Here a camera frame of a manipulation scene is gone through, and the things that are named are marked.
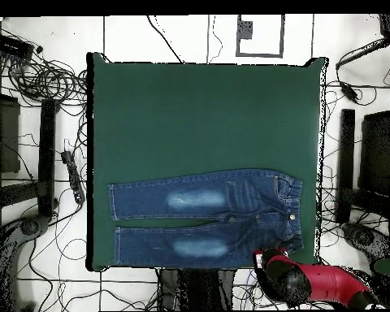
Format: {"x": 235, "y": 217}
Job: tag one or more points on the blue denim jeans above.
{"x": 198, "y": 201}

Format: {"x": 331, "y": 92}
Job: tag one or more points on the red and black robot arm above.
{"x": 312, "y": 282}

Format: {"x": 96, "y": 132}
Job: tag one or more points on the black stand base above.
{"x": 31, "y": 226}
{"x": 367, "y": 239}

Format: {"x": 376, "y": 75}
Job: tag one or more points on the narrow black panel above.
{"x": 47, "y": 156}
{"x": 346, "y": 162}

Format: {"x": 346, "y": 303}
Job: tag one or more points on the dark green table cloth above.
{"x": 214, "y": 113}

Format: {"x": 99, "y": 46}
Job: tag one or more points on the wide black panel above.
{"x": 8, "y": 136}
{"x": 377, "y": 152}

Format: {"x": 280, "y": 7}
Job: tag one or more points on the black power adapter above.
{"x": 349, "y": 91}

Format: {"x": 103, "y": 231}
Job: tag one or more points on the black power strip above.
{"x": 73, "y": 175}

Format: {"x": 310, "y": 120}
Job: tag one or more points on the black bar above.
{"x": 360, "y": 53}

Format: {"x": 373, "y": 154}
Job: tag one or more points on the black electronics box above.
{"x": 11, "y": 45}

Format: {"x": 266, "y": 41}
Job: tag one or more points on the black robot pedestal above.
{"x": 195, "y": 289}

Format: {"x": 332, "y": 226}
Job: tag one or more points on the grey square frame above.
{"x": 239, "y": 48}

